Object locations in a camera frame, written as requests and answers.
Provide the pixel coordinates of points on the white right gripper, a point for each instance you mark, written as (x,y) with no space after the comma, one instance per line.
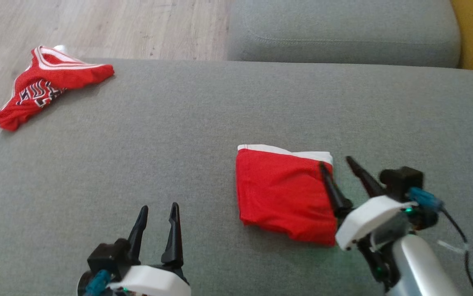
(368,222)

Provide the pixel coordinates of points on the small grey sofa seat cushion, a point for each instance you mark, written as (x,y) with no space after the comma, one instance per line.
(343,28)

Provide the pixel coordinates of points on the red garment white band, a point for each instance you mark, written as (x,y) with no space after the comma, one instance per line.
(281,193)

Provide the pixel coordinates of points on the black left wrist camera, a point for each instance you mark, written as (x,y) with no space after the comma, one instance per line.
(105,255)

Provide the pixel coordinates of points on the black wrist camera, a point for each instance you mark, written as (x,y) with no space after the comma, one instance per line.
(105,255)
(401,179)

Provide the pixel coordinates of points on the large grey sofa seat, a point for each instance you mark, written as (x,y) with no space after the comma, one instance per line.
(137,144)

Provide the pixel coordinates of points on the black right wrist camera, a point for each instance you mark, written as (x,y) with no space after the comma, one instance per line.
(401,179)

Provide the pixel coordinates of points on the red jersey shirt white sleeves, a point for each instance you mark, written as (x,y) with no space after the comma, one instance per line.
(68,76)

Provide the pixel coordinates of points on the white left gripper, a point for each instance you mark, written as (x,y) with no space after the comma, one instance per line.
(154,283)

